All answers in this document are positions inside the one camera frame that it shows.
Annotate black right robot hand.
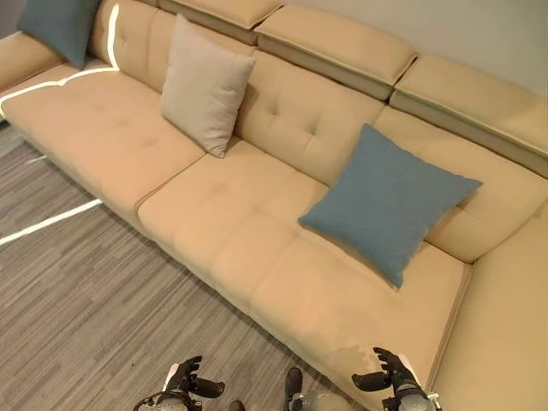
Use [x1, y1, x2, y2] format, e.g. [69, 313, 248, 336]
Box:
[351, 346, 417, 393]

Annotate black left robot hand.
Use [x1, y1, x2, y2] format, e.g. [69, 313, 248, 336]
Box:
[164, 355, 226, 397]

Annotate beige leather sectional sofa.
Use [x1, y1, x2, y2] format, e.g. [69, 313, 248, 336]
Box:
[0, 0, 548, 411]

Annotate long beige sofa headrest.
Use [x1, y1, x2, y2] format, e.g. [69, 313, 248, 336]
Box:
[388, 53, 548, 179]

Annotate wide beige sofa headrest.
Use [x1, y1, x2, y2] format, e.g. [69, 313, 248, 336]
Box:
[253, 4, 420, 102]

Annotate small beige sofa headrest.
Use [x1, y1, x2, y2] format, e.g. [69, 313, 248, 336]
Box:
[157, 0, 286, 30]

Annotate silver right robot leg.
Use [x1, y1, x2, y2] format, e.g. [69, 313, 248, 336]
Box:
[284, 366, 343, 411]

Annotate teal square cushion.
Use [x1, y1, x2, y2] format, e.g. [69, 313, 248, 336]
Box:
[297, 123, 485, 289]
[15, 0, 101, 70]

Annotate beige square cushion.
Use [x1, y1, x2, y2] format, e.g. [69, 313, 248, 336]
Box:
[159, 13, 258, 159]

